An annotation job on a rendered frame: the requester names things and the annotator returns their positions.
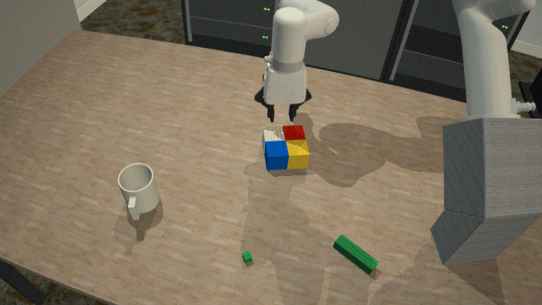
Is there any beige mug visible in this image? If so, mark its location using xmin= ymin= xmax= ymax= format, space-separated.
xmin=118 ymin=164 xmax=160 ymax=220

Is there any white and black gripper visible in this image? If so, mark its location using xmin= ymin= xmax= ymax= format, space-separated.
xmin=254 ymin=63 xmax=312 ymax=123

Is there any red cube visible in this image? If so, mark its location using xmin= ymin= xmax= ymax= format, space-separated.
xmin=283 ymin=125 xmax=306 ymax=141

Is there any blue cube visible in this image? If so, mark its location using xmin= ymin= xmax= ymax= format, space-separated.
xmin=264 ymin=141 xmax=289 ymax=170

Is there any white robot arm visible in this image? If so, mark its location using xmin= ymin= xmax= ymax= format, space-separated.
xmin=264 ymin=0 xmax=536 ymax=122

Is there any yellow cube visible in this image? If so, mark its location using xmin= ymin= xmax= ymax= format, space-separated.
xmin=286 ymin=140 xmax=310 ymax=169

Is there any small green cube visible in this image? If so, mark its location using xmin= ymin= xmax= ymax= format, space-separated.
xmin=242 ymin=251 xmax=252 ymax=263

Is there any green rectangular bar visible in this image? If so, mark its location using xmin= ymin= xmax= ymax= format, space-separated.
xmin=333 ymin=234 xmax=379 ymax=275

